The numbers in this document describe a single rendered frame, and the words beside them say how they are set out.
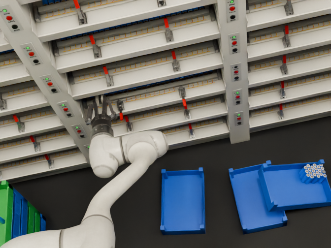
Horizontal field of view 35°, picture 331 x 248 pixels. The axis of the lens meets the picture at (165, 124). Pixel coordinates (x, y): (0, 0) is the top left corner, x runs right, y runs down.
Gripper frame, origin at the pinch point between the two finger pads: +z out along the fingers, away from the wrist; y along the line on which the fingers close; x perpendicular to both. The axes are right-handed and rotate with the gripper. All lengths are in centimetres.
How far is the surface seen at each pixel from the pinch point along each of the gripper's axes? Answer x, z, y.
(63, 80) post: -19.3, -8.4, 8.8
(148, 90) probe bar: 3.5, 1.0, -19.9
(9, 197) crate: 21, -24, 46
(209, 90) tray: 8.3, -2.5, -45.0
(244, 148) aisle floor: 59, 6, -57
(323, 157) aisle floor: 62, -8, -92
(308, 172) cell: 56, -19, -81
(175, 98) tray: 8.3, -2.4, -30.2
